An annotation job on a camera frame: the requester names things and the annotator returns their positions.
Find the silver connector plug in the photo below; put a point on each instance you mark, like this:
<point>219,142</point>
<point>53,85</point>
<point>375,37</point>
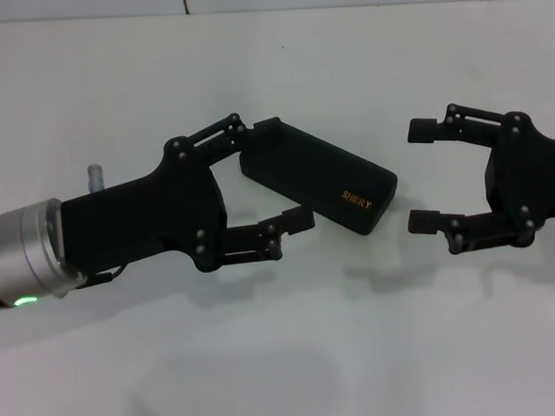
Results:
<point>95,177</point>

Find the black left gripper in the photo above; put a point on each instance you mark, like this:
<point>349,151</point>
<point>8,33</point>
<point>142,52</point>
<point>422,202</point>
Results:
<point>155,211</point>

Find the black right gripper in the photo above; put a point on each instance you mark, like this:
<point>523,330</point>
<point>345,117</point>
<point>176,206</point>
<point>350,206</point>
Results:
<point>535,178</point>

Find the black glasses case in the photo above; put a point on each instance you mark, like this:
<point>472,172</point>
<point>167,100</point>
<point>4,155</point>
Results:
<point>313,177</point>

